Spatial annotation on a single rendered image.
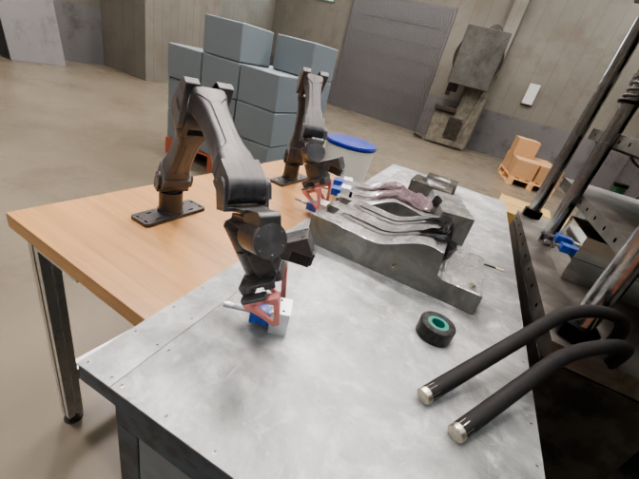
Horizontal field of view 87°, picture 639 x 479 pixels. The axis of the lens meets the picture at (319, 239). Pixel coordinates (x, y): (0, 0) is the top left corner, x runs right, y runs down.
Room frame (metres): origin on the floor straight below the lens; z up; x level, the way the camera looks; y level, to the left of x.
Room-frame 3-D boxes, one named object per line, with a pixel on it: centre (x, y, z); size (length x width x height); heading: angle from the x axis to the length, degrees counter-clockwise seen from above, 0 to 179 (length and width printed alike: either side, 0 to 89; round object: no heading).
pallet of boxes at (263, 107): (3.71, 1.10, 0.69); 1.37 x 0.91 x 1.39; 67
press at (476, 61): (9.84, -2.52, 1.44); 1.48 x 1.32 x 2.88; 66
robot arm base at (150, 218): (0.84, 0.43, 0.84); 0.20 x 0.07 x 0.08; 156
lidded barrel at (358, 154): (3.48, -0.06, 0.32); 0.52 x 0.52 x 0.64
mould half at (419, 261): (0.94, -0.24, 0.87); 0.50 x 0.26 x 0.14; 71
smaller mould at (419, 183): (1.71, -0.48, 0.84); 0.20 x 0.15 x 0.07; 71
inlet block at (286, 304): (0.51, 0.08, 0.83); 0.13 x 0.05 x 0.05; 94
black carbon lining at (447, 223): (0.95, -0.23, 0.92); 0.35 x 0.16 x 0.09; 71
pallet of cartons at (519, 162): (7.31, -3.80, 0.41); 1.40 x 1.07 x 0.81; 156
